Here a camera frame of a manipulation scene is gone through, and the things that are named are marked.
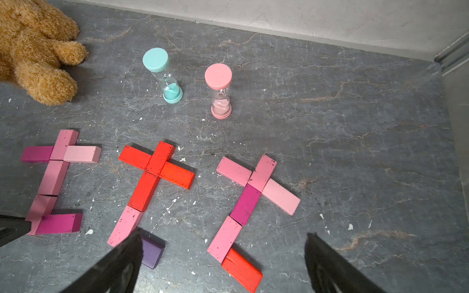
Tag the magenta block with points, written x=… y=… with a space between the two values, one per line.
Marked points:
x=36 y=154
x=60 y=223
x=245 y=205

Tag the teal sand timer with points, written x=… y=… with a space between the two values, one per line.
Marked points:
x=157 y=62

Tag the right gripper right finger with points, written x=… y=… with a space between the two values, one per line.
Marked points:
x=330 y=272

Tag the pink block stem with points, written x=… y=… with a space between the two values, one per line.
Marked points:
x=224 y=239

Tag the pink block carried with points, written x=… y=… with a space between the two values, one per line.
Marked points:
x=280 y=196
x=234 y=171

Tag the brown teddy bear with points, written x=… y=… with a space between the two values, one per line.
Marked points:
x=36 y=40

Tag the purple block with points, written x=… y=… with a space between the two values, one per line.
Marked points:
x=153 y=248

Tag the red block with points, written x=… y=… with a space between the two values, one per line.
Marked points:
x=134 y=157
x=144 y=192
x=242 y=270
x=177 y=175

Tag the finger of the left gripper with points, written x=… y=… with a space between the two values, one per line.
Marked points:
x=13 y=228

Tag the pink sand timer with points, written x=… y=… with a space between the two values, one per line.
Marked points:
x=218 y=77

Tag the light pink block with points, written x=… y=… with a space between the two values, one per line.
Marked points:
x=65 y=138
x=82 y=154
x=262 y=173

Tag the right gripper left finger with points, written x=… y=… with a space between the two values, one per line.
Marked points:
x=117 y=272

